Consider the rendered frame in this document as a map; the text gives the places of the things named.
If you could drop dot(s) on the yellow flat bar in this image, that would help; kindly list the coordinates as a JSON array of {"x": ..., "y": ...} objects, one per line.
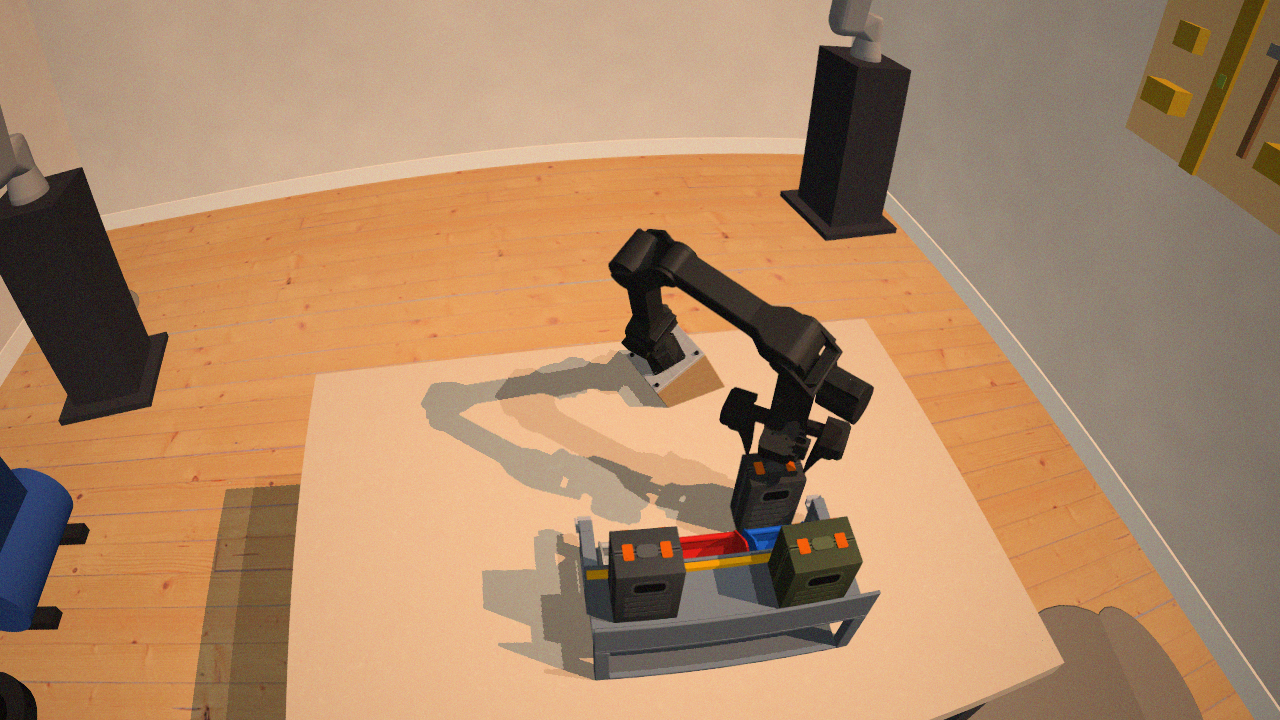
[{"x": 702, "y": 565}]

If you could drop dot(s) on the blue bin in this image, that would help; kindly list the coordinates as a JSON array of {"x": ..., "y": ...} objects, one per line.
[{"x": 764, "y": 537}]

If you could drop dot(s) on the red open bin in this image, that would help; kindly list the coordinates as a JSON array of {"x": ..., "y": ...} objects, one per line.
[{"x": 713, "y": 544}]

